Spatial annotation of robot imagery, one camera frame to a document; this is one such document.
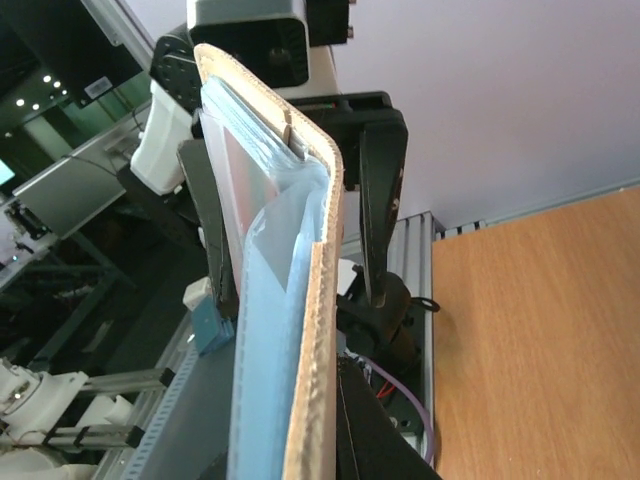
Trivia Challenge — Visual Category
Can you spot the beige card holder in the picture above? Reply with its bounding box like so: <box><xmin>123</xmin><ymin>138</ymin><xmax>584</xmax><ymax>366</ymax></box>
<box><xmin>194</xmin><ymin>43</ymin><xmax>343</xmax><ymax>479</ymax></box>

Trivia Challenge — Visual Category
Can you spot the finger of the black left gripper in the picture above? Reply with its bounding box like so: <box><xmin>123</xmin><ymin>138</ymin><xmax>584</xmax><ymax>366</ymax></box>
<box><xmin>177</xmin><ymin>140</ymin><xmax>239</xmax><ymax>318</ymax></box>

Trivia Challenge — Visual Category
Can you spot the aluminium front rail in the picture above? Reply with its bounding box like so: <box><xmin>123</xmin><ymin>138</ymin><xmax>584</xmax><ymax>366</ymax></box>
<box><xmin>339</xmin><ymin>209</ymin><xmax>486</xmax><ymax>451</ymax></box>

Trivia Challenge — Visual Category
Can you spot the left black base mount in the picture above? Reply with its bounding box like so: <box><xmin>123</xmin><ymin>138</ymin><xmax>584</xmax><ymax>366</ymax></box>
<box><xmin>337</xmin><ymin>267</ymin><xmax>440</xmax><ymax>421</ymax></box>

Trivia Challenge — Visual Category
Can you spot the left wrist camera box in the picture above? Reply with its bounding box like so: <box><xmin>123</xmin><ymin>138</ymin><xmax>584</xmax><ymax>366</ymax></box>
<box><xmin>186</xmin><ymin>0</ymin><xmax>352</xmax><ymax>88</ymax></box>

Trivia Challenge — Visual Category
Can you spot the red VIP credit card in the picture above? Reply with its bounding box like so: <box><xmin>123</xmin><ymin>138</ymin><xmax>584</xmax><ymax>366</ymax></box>
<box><xmin>220</xmin><ymin>128</ymin><xmax>277</xmax><ymax>293</ymax></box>

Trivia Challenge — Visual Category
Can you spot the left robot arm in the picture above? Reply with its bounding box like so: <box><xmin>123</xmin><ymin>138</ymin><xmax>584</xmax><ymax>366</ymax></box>
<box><xmin>116</xmin><ymin>26</ymin><xmax>408</xmax><ymax>308</ymax></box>

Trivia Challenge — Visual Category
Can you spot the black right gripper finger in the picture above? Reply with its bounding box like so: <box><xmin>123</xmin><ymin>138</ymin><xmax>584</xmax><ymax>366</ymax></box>
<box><xmin>336</xmin><ymin>357</ymin><xmax>439</xmax><ymax>480</ymax></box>

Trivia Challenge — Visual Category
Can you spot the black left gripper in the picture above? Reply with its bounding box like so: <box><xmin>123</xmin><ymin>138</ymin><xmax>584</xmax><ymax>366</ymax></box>
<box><xmin>291</xmin><ymin>92</ymin><xmax>408</xmax><ymax>306</ymax></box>

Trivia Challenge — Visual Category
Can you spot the grey slotted cable duct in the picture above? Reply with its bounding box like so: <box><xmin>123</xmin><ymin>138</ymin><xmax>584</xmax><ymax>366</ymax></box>
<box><xmin>120</xmin><ymin>344</ymin><xmax>198</xmax><ymax>480</ymax></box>

